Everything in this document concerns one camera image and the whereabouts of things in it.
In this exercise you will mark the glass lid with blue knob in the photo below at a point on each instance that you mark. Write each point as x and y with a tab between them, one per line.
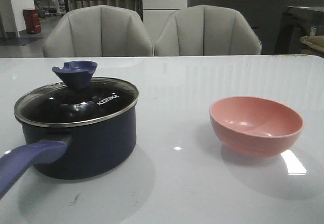
78	99

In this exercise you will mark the pink plastic bowl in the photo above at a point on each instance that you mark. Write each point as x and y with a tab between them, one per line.
255	127

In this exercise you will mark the right grey upholstered chair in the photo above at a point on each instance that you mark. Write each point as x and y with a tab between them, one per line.
205	30

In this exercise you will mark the grey upholstered chair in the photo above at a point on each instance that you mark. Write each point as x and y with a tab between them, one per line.
205	30
99	31

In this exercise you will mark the dark blue saucepan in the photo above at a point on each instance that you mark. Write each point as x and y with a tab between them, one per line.
71	153

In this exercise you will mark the left grey upholstered chair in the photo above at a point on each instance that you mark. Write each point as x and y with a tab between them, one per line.
99	31

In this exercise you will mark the white cabinet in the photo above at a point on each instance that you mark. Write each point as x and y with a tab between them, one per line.
155	14

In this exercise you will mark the dark glossy appliance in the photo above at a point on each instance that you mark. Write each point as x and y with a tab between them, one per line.
297	22

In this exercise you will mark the grey counter with white top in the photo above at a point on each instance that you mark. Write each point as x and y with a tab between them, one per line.
264	16

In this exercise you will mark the red bin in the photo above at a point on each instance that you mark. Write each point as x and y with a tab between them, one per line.
32	22

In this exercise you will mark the tan cushion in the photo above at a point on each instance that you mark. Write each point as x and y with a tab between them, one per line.
312	45

